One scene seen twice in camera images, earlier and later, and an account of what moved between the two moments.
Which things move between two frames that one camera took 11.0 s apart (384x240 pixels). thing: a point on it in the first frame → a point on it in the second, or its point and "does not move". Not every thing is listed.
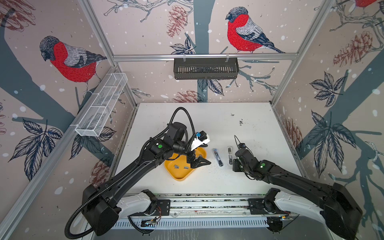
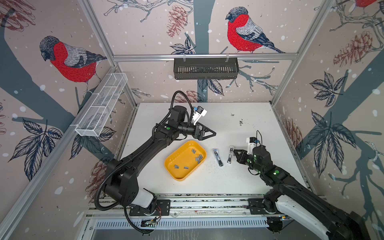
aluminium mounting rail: (227, 205) does not move
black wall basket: (206, 68) does not move
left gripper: (190, 159) → (200, 136)
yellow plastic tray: (178, 168) does not move
